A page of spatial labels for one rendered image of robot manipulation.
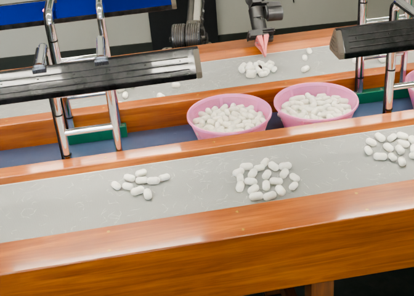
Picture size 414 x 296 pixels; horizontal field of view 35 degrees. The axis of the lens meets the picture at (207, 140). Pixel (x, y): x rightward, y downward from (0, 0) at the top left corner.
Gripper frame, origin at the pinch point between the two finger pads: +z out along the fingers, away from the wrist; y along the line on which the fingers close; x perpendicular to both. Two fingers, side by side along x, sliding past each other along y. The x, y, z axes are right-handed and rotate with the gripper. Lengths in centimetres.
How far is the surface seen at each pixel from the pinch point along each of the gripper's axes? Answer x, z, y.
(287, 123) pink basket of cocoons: -28.8, 39.1, -4.0
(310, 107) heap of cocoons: -26.9, 34.0, 4.8
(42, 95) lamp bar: -71, 40, -72
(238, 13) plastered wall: 164, -115, 26
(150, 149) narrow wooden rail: -39, 45, -47
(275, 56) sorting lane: 2.7, -0.1, 4.6
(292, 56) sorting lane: 0.9, 1.9, 10.6
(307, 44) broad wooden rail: 4.7, -4.4, 18.4
